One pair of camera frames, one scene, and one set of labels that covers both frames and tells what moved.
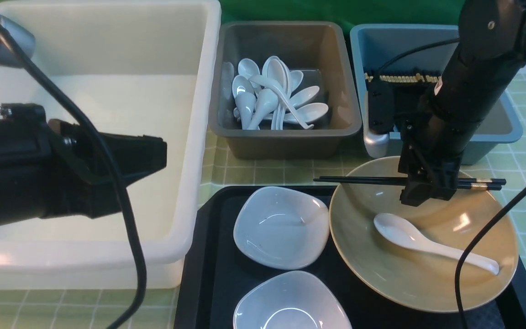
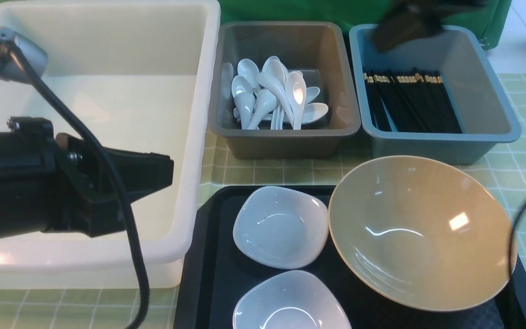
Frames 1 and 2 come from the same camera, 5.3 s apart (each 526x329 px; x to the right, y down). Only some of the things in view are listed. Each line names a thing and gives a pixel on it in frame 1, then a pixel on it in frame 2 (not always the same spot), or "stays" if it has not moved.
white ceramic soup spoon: [404, 231] → [296, 87]
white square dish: [282, 228] stays
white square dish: [291, 299] stays
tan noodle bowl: [391, 273] stays
